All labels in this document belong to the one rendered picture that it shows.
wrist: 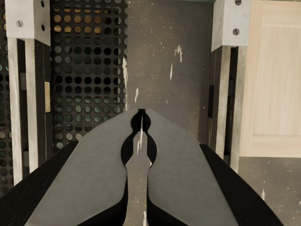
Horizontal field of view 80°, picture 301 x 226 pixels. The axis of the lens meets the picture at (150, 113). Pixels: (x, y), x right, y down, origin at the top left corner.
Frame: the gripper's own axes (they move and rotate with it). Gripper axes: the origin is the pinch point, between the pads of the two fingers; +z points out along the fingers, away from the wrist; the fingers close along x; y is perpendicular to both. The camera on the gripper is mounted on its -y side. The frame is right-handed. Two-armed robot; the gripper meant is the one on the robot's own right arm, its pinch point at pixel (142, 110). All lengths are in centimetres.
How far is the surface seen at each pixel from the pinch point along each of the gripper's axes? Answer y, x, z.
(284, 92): 13, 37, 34
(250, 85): 11.1, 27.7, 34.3
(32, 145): 23.3, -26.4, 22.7
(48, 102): 16.8, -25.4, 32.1
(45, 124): 21.0, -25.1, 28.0
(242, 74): 6.9, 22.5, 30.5
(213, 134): 21.2, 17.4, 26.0
